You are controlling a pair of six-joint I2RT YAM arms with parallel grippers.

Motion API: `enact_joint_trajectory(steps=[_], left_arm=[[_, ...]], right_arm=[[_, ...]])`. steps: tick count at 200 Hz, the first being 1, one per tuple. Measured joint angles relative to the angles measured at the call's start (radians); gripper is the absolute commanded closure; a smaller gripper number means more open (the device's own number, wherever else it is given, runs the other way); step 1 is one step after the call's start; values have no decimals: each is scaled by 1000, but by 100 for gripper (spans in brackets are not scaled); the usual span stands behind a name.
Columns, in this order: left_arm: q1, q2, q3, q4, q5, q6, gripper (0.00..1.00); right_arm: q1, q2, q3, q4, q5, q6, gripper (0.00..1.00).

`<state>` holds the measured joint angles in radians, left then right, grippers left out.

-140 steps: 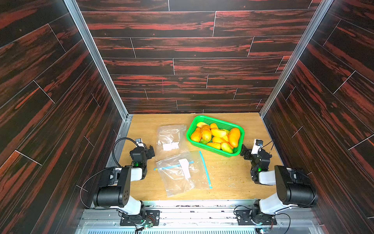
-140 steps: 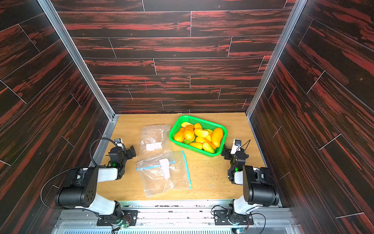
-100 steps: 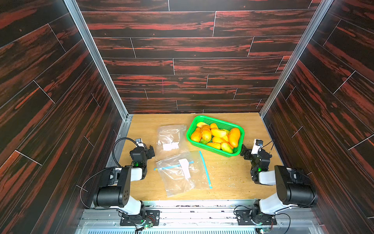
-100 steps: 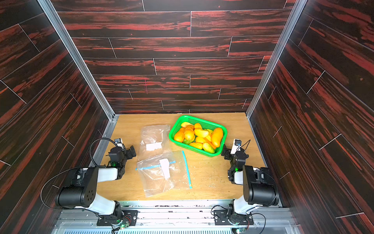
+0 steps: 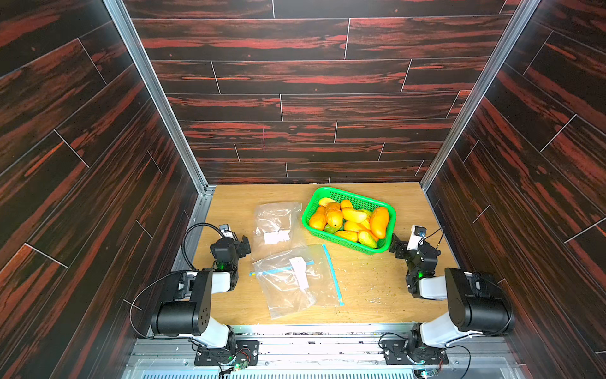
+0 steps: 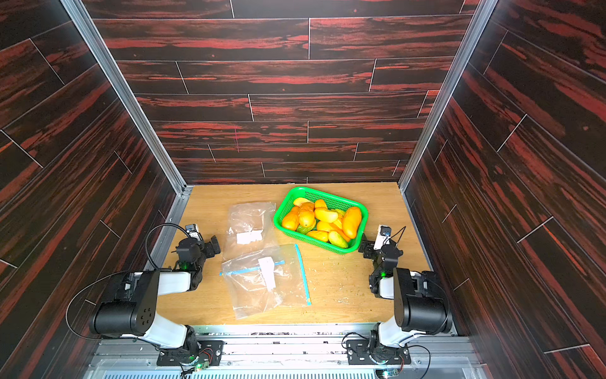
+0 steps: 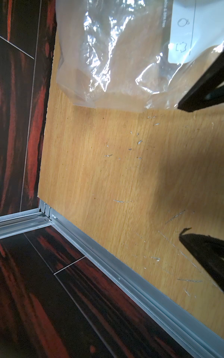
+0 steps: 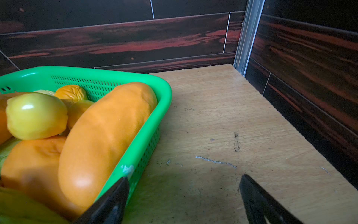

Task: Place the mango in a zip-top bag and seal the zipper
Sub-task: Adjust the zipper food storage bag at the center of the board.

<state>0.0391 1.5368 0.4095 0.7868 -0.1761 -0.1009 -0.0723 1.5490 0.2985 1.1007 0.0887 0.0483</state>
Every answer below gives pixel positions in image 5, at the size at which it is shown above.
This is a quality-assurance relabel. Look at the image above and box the large orange mango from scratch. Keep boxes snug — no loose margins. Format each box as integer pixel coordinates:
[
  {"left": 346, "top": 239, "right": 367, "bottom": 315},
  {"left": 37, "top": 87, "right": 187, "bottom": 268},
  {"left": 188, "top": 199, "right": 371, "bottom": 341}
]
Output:
[{"left": 369, "top": 207, "right": 391, "bottom": 239}]

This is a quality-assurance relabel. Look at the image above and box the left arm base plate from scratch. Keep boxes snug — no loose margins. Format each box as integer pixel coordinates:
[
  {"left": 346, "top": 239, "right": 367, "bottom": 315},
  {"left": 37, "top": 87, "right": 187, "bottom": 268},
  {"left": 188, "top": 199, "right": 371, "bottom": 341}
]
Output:
[{"left": 194, "top": 340, "right": 260, "bottom": 370}]

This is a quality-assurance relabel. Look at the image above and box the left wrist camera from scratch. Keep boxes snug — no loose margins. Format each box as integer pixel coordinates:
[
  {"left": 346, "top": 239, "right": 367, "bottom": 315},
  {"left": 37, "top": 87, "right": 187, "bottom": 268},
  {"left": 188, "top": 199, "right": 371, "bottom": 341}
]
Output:
[{"left": 219, "top": 224, "right": 238, "bottom": 241}]

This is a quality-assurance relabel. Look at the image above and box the green plastic basket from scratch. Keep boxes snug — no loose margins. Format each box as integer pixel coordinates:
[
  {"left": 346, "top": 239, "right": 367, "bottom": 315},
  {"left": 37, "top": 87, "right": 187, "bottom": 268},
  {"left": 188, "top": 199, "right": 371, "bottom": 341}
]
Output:
[{"left": 301, "top": 187, "right": 396, "bottom": 255}]

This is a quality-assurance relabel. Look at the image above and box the left black cable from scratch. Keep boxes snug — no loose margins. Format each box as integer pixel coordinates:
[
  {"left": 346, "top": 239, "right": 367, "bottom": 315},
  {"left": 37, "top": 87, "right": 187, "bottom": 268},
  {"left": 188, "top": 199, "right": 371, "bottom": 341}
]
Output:
[{"left": 181, "top": 222, "right": 226, "bottom": 271}]

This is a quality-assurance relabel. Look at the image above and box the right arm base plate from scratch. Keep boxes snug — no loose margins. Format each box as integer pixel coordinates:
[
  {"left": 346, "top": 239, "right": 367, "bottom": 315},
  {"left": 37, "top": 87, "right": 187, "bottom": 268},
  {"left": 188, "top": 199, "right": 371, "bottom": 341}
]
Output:
[{"left": 378, "top": 333, "right": 449, "bottom": 366}]

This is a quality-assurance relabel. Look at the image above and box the clear zip bag blue zipper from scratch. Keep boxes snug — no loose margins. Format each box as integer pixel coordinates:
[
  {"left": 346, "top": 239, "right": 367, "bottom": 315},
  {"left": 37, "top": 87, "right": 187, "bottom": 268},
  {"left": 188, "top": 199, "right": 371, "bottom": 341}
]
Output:
[{"left": 251, "top": 245, "right": 344, "bottom": 319}]

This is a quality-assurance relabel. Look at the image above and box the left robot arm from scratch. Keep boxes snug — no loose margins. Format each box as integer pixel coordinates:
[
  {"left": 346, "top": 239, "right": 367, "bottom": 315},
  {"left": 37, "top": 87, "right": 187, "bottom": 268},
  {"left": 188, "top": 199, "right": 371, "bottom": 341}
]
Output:
[{"left": 151, "top": 236, "right": 251, "bottom": 356}]

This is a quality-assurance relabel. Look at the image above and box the yellow green mango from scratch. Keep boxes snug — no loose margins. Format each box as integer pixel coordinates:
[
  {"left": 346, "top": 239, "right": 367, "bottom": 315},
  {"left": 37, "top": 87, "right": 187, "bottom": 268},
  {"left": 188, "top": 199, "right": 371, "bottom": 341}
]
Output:
[{"left": 358, "top": 231, "right": 378, "bottom": 249}]

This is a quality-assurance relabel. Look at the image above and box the aluminium front rail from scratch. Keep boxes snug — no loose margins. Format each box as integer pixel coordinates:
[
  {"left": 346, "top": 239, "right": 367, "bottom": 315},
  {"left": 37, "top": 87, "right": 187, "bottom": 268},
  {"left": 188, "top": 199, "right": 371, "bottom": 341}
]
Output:
[{"left": 122, "top": 323, "right": 526, "bottom": 378}]

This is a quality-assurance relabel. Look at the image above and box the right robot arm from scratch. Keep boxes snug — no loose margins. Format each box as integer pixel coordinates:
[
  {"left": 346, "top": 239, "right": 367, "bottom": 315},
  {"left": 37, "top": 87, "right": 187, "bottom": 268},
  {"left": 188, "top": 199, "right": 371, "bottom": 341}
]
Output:
[{"left": 389, "top": 231, "right": 515, "bottom": 363}]

